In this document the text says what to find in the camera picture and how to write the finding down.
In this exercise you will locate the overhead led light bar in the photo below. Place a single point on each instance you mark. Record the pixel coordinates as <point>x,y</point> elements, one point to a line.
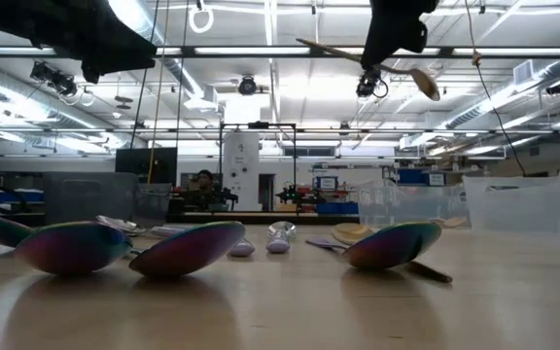
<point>251,50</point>

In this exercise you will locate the black monitor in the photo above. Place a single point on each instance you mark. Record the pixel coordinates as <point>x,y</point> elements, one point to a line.
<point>136,165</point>

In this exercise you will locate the blue storage bin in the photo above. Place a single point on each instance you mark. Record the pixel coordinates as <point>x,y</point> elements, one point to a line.
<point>12,195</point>
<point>412,176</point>
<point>338,208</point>

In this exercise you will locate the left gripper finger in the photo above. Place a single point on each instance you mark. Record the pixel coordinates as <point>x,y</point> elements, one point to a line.
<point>124,48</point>

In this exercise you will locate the black station frame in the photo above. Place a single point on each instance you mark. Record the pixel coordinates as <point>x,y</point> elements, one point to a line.
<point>258,125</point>

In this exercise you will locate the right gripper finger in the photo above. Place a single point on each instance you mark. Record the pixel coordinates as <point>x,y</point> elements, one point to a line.
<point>396,39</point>

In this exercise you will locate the white label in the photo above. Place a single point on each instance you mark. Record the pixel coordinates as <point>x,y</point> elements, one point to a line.
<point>436,179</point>

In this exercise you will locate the white column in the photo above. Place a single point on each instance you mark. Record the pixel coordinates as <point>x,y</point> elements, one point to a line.
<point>241,150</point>

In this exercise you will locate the round black ceiling fixture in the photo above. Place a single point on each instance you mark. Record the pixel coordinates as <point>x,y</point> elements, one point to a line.
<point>247,86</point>

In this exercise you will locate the black overhead camera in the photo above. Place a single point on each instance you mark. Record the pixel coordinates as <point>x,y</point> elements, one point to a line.
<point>367,85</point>

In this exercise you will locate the person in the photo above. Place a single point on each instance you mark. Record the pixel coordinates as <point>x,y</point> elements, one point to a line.
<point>205,179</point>

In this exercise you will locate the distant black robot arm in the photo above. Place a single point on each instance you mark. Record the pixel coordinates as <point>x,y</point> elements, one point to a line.
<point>292,196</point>
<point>224,197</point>

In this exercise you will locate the smoked grey plastic bin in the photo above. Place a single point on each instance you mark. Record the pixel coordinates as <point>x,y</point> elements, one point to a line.
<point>80,194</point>

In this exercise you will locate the black ceiling camera cluster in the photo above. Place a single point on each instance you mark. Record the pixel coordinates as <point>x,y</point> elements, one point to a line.
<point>54,78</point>

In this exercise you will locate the blue-framed white sign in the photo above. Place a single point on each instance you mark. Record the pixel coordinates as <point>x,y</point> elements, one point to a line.
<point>327,183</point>

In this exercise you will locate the distant workbench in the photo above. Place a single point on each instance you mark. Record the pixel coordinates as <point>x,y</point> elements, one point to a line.
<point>260,220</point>

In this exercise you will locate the clear plastic bin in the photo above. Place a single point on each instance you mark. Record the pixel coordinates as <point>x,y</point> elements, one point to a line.
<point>396,204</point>
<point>528,204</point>

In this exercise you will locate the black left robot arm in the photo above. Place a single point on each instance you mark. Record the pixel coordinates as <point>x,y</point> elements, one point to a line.
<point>17,19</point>

